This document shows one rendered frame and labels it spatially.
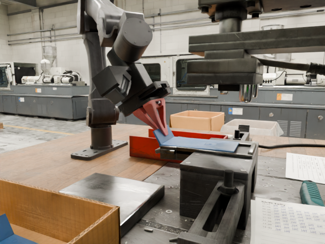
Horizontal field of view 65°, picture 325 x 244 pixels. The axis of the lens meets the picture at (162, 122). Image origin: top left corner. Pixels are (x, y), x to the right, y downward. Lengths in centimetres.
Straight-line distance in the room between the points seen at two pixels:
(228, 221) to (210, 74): 21
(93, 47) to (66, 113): 673
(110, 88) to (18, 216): 23
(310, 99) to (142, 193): 457
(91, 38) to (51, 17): 1026
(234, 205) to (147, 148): 42
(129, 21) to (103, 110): 32
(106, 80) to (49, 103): 751
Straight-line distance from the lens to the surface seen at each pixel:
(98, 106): 73
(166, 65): 553
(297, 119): 494
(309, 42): 41
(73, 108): 730
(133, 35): 46
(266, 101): 493
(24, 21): 1228
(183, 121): 282
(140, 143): 70
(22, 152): 86
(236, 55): 41
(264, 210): 36
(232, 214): 29
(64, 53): 1040
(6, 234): 41
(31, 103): 859
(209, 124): 274
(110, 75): 44
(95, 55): 77
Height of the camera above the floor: 111
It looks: 9 degrees down
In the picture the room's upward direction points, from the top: straight up
